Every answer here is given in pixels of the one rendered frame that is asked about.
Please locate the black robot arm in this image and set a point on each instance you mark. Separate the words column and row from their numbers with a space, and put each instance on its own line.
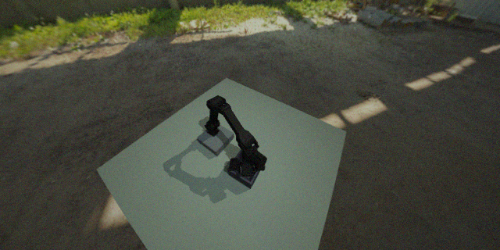
column 243, row 137

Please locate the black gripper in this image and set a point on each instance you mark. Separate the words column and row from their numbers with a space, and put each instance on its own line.
column 235, row 165

